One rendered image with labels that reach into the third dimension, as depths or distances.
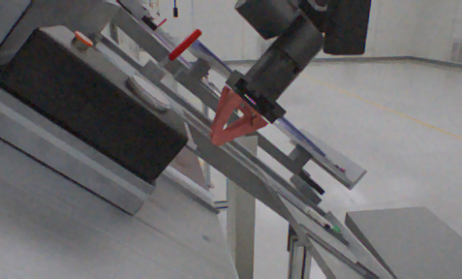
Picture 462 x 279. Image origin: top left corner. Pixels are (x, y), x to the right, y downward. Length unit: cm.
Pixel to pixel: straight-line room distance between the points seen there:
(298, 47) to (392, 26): 963
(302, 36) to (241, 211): 60
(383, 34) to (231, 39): 412
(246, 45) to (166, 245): 811
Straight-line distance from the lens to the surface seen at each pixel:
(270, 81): 44
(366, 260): 62
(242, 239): 99
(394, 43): 1017
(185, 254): 17
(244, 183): 60
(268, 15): 43
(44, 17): 19
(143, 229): 16
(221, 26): 808
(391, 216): 100
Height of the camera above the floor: 111
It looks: 21 degrees down
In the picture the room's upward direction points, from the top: straight up
